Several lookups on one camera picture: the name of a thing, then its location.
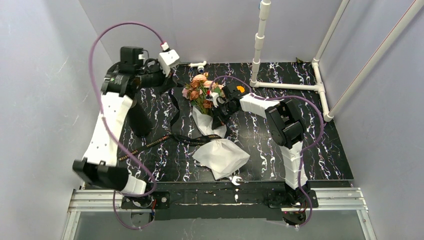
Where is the small white pipe fitting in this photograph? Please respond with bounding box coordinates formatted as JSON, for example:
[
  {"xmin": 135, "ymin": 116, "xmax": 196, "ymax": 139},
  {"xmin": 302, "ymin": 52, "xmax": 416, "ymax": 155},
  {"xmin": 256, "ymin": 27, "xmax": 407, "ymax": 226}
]
[{"xmin": 178, "ymin": 61, "xmax": 208, "ymax": 74}]

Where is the aluminium frame rail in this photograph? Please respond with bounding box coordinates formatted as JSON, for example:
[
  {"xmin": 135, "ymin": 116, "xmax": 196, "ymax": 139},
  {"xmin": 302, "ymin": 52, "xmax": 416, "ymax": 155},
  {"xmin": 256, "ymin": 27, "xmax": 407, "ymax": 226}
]
[{"xmin": 61, "ymin": 66, "xmax": 377, "ymax": 240}]

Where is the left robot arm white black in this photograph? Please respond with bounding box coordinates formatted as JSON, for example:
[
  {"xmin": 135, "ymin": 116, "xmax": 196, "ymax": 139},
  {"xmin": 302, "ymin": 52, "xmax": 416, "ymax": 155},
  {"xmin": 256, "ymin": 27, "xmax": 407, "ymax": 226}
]
[{"xmin": 72, "ymin": 45, "xmax": 180, "ymax": 196}]

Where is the silver open-end wrench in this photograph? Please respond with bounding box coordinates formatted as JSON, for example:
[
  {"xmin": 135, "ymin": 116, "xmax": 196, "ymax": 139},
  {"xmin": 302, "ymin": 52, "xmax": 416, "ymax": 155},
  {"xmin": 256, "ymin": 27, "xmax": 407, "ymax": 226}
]
[{"xmin": 225, "ymin": 175, "xmax": 243, "ymax": 186}]

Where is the black cylindrical vase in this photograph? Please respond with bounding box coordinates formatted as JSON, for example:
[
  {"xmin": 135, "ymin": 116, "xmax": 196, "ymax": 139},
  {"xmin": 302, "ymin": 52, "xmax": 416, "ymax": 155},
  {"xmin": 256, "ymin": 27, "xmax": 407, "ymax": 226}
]
[{"xmin": 127, "ymin": 99, "xmax": 153, "ymax": 138}]

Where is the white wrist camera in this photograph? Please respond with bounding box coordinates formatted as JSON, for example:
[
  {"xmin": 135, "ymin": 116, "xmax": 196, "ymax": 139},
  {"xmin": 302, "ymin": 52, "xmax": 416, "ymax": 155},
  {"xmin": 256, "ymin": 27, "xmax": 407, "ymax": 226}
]
[
  {"xmin": 158, "ymin": 49, "xmax": 180, "ymax": 77},
  {"xmin": 206, "ymin": 92, "xmax": 220, "ymax": 107}
]

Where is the white pvc pipe frame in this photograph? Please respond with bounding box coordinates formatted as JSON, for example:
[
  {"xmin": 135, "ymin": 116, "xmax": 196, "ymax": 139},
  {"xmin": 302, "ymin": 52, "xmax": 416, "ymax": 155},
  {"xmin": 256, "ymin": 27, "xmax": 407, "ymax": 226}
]
[{"xmin": 249, "ymin": 0, "xmax": 424, "ymax": 123}]

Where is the black ribbon gold lettering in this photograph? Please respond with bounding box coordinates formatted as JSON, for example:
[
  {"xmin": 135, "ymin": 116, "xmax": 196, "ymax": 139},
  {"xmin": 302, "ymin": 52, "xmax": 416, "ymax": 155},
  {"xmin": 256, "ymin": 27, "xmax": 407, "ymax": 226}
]
[{"xmin": 115, "ymin": 74, "xmax": 223, "ymax": 163}]

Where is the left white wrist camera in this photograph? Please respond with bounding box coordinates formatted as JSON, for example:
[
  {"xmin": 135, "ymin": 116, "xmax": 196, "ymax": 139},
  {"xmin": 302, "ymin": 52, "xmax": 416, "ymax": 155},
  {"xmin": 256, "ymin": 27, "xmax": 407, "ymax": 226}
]
[{"xmin": 158, "ymin": 49, "xmax": 180, "ymax": 77}]

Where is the orange round object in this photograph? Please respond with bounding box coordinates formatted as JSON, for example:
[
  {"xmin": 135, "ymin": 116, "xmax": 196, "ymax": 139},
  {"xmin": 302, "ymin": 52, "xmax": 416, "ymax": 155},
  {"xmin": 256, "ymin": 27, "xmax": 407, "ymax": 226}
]
[{"xmin": 236, "ymin": 85, "xmax": 246, "ymax": 93}]

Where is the white wrapping paper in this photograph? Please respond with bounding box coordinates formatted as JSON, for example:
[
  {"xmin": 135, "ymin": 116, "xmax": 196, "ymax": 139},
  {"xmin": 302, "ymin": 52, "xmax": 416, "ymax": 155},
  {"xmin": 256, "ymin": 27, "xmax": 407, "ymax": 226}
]
[{"xmin": 192, "ymin": 106, "xmax": 250, "ymax": 180}]

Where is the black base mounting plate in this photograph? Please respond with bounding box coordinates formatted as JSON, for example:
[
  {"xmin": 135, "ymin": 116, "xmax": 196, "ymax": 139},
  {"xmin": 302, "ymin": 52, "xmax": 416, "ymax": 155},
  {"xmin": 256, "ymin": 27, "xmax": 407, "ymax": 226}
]
[{"xmin": 119, "ymin": 181, "xmax": 319, "ymax": 223}]

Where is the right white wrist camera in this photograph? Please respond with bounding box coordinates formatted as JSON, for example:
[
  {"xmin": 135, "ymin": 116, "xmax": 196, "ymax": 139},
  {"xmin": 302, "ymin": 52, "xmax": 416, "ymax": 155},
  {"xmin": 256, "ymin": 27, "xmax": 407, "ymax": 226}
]
[{"xmin": 206, "ymin": 92, "xmax": 220, "ymax": 107}]

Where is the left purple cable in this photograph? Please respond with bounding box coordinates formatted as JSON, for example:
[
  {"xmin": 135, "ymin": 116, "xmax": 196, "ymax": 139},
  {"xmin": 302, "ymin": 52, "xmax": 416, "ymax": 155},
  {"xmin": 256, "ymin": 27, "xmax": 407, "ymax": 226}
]
[{"xmin": 88, "ymin": 21, "xmax": 167, "ymax": 231}]

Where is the pink orange flower bunch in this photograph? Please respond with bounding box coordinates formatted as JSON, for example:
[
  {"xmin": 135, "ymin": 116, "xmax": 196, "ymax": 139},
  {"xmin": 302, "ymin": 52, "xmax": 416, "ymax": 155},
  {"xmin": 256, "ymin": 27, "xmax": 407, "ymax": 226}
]
[{"xmin": 182, "ymin": 72, "xmax": 213, "ymax": 117}]

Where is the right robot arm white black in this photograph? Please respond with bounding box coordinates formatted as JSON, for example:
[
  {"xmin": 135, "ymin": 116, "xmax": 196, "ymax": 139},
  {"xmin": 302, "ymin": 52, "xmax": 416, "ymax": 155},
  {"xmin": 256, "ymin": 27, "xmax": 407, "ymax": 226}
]
[{"xmin": 206, "ymin": 84, "xmax": 309, "ymax": 205}]

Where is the purple cable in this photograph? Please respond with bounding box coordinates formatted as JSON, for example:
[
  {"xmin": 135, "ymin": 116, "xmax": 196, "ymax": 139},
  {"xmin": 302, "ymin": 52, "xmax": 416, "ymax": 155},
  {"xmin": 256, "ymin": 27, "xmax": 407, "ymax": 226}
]
[
  {"xmin": 209, "ymin": 75, "xmax": 326, "ymax": 229},
  {"xmin": 88, "ymin": 21, "xmax": 167, "ymax": 231}
]

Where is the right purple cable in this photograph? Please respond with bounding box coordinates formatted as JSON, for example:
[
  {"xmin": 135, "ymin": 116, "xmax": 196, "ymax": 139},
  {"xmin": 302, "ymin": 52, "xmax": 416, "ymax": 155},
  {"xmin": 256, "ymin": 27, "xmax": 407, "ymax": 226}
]
[{"xmin": 209, "ymin": 75, "xmax": 326, "ymax": 229}]

